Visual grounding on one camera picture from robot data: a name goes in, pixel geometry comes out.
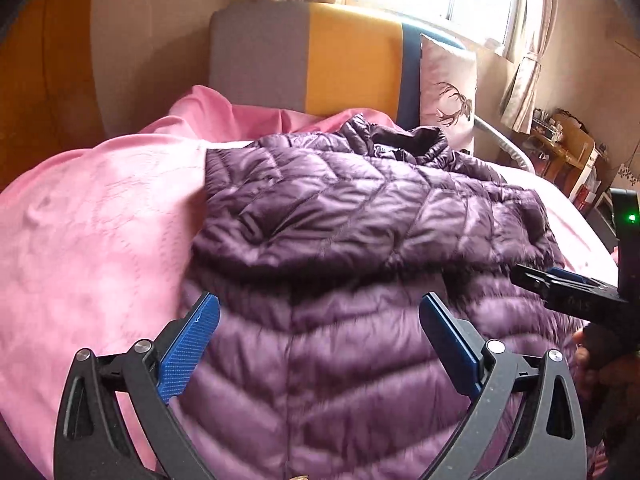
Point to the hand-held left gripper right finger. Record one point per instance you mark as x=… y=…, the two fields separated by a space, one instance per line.
x=450 y=347

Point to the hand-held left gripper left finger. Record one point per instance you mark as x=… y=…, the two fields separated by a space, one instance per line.
x=190 y=347

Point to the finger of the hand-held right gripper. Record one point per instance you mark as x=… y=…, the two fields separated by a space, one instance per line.
x=565 y=287

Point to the purple quilted puffer jacket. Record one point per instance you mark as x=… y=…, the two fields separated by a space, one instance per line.
x=360 y=240

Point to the person's right hand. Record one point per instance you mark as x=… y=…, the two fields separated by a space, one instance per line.
x=586 y=355

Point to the red and white bag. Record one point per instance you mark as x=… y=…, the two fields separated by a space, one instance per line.
x=584 y=197

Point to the white board with flower sticker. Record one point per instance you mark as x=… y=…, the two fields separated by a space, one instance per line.
x=627 y=175

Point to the wooden desk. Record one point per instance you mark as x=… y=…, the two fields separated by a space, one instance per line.
x=570 y=152

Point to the pink bed blanket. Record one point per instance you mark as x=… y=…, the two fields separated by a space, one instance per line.
x=100 y=230

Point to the deer print pillow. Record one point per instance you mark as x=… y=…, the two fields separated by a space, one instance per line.
x=447 y=90

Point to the wooden wardrobe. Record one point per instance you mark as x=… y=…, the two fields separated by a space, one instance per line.
x=45 y=85

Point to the grey yellow blue headboard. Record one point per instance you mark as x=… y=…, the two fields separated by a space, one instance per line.
x=350 y=55

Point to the grey bed side rail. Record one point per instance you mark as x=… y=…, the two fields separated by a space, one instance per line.
x=507 y=142

